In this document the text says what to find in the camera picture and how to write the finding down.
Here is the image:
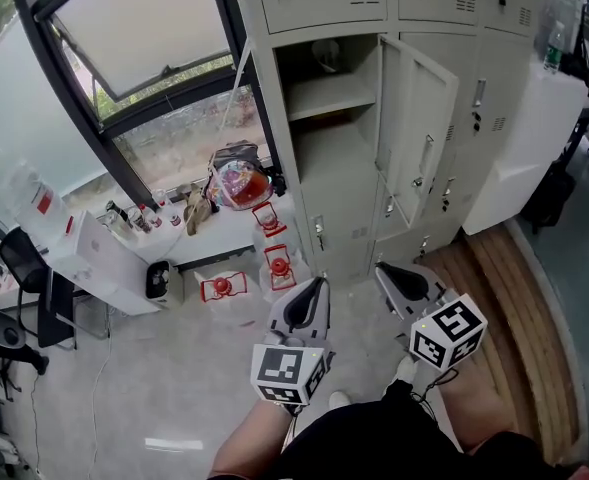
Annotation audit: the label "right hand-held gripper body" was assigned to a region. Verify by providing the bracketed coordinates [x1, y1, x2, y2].
[398, 290, 489, 372]

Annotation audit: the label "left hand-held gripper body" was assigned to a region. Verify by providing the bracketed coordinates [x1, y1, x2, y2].
[250, 328, 336, 405]

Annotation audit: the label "grey metal locker cabinet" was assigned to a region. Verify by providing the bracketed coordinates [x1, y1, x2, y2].
[228, 0, 540, 284]

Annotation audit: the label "grey metal locker door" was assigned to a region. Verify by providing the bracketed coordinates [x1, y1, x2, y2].
[375, 35, 460, 228]

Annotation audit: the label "person's right forearm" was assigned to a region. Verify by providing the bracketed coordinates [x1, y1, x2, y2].
[438, 367, 515, 454]

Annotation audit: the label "person's left forearm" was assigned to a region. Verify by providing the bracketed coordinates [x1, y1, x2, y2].
[208, 397, 298, 477]

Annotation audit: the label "white box cabinet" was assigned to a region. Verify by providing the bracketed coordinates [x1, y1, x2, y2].
[48, 211, 168, 317]

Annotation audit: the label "person's right white shoe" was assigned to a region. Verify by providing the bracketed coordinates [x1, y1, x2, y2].
[395, 355, 418, 384]

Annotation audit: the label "brown wooden platform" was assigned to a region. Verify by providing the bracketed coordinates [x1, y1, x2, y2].
[418, 222, 588, 464]

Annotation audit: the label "person's black shorts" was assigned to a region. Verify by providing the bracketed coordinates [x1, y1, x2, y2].
[208, 380, 575, 480]

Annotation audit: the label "white trash bin black rim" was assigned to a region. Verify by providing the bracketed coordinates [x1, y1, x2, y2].
[145, 260, 184, 309]

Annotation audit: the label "clear bag with red contents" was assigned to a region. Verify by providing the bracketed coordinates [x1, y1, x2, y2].
[207, 160, 275, 212]

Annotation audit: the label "beige plush toy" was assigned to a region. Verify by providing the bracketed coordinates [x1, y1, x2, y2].
[182, 182, 220, 237]

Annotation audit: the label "clear plastic bottle red label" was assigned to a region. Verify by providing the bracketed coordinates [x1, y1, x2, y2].
[151, 187, 183, 228]

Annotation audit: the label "black backpack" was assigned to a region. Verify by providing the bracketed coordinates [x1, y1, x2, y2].
[208, 140, 288, 197]

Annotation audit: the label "small bottle red label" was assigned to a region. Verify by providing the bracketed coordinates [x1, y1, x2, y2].
[127, 203, 154, 234]

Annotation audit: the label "black bottle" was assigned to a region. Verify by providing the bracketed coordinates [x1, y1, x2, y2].
[105, 200, 130, 225]

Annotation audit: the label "white plastic bag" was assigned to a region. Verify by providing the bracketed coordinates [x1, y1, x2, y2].
[311, 39, 344, 74]

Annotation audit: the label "black office chair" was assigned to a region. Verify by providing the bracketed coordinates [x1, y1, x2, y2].
[0, 226, 110, 352]

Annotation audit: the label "clear water jug red label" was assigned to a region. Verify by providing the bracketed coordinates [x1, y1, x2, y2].
[3, 160, 75, 249]

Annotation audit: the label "green label plastic bottle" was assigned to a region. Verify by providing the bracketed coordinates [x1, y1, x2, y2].
[543, 22, 568, 74]

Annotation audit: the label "frosted tilting window pane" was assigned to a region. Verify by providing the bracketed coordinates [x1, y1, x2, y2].
[48, 0, 248, 102]

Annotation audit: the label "clear water jug red handle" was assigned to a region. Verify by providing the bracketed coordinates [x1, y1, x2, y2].
[258, 243, 310, 304]
[251, 201, 288, 249]
[193, 270, 270, 327]

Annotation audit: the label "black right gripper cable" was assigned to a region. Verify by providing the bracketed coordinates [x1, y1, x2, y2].
[408, 367, 460, 419]

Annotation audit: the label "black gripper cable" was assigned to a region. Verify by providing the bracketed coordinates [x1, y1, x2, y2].
[281, 402, 306, 449]
[408, 367, 460, 419]

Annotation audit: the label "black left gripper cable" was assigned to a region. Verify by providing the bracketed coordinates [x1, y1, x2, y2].
[281, 402, 306, 449]

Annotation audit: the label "white floor cable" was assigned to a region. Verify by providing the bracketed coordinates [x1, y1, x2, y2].
[89, 307, 116, 475]

